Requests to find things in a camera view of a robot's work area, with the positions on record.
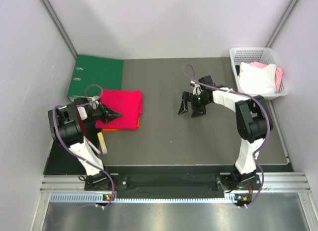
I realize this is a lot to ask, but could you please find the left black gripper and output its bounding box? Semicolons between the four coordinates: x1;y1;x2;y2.
82;101;122;124

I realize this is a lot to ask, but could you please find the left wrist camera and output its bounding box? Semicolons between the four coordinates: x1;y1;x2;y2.
86;96;100;110

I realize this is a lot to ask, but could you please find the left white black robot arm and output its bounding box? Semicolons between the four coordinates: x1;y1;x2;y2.
48;97;122;192

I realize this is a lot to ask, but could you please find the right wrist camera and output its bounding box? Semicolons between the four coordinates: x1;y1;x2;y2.
190;80;202;96

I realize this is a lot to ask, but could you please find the white t shirt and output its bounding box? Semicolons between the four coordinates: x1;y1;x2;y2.
238;62;276;94

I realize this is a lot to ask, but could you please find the green ring binder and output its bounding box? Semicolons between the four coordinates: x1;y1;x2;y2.
67;55;124;100

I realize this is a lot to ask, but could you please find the magenta t shirt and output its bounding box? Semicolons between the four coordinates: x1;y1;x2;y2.
95;89;143;130

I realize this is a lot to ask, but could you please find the orange t shirt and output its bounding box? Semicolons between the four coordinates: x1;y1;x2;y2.
102;117;140;132

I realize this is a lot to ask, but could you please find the white plastic basket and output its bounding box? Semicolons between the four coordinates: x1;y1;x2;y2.
230;47;289;100

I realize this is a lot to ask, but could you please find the white pink-tipped pen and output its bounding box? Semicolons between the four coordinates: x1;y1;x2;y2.
86;138;102;154

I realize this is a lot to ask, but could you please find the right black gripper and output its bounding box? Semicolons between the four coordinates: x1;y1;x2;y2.
178;91;211;118

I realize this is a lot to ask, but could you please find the light pink t shirt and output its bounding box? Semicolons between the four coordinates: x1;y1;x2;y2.
249;61;283;92

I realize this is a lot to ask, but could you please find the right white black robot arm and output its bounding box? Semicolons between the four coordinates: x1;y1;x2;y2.
178;76;273;193

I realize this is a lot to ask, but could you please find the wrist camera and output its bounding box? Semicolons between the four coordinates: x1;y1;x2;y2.
190;80;202;96
86;96;100;110

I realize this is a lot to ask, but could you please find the aluminium frame rail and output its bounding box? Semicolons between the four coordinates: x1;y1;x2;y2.
40;172;311;204

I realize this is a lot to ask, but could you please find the black mat left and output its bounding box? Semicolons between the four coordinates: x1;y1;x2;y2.
43;116;103;175

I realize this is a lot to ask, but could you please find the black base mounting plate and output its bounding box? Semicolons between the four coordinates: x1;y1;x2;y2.
84;164;263;199

